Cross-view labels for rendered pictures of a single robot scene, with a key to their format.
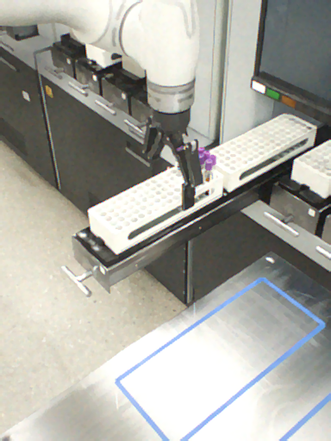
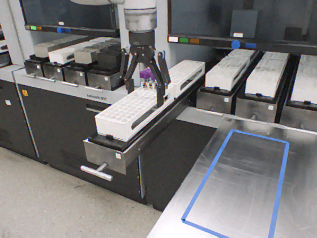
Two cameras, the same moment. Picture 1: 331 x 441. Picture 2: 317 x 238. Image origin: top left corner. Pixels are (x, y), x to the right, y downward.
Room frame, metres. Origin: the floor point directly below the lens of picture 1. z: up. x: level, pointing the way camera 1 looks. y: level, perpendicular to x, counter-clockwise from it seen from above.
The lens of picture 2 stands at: (0.22, 0.23, 1.19)
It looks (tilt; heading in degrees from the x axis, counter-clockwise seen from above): 28 degrees down; 338
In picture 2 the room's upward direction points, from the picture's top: 2 degrees counter-clockwise
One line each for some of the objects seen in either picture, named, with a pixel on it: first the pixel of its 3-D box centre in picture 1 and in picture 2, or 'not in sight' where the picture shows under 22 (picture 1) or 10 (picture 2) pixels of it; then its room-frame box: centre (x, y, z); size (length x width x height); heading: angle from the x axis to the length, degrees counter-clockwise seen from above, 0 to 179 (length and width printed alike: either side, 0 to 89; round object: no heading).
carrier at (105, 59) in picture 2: not in sight; (107, 60); (1.46, -0.02, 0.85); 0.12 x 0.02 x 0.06; 39
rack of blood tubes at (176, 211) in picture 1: (159, 203); (139, 108); (0.92, 0.01, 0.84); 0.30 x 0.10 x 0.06; 129
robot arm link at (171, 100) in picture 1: (171, 90); (140, 19); (0.95, -0.02, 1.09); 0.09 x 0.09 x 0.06
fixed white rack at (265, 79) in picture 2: not in sight; (266, 77); (0.97, -0.54, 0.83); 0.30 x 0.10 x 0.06; 129
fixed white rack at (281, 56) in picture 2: not in sight; (276, 57); (1.17, -0.78, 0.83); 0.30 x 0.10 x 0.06; 129
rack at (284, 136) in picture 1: (259, 152); (180, 77); (1.12, -0.23, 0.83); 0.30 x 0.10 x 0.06; 129
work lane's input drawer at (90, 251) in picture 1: (203, 199); (160, 107); (1.01, -0.09, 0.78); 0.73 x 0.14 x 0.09; 129
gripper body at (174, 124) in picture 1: (171, 125); (142, 46); (0.95, -0.02, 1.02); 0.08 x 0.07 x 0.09; 39
